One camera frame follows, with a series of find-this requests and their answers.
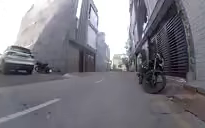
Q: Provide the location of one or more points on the red brick pavement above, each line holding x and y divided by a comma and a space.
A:
191, 100

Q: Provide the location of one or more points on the building with dark roller shutter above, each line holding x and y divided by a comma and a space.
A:
176, 43

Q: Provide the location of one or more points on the grey asphalt road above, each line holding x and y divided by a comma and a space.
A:
100, 100

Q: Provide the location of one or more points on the tall grey building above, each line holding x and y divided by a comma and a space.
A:
56, 40

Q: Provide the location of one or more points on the white car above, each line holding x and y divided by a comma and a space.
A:
15, 60

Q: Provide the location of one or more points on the black motorcycle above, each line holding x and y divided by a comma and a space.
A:
153, 76

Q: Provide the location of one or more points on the pale building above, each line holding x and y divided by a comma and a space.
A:
117, 61

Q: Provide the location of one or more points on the small dark motorcycle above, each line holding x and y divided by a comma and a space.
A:
43, 68

